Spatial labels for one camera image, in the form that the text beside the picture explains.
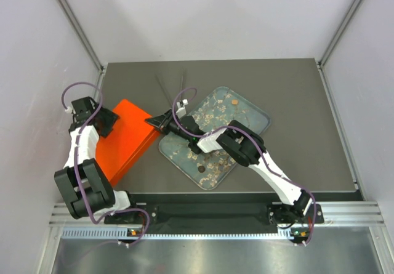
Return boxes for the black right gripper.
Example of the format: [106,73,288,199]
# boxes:
[145,109,192,142]

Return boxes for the orange box lid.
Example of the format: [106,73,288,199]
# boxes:
[95,99,154,184]

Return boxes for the silver metal tongs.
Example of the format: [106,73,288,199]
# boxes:
[154,69,187,107]

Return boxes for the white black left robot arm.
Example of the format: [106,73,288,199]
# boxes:
[54,97,140,223]

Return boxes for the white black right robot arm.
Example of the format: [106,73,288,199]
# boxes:
[145,110,317,222]

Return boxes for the orange chocolate box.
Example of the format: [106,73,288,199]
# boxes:
[110,130,159,187]

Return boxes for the dark round chocolate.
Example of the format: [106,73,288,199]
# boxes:
[198,166,206,173]

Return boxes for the blossom pattern serving tray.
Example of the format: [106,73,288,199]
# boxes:
[159,86,271,190]

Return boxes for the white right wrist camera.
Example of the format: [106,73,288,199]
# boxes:
[175,99,188,119]

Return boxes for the grey slotted cable duct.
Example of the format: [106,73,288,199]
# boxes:
[62,227,307,240]

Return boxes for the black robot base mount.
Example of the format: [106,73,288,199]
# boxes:
[103,193,324,227]

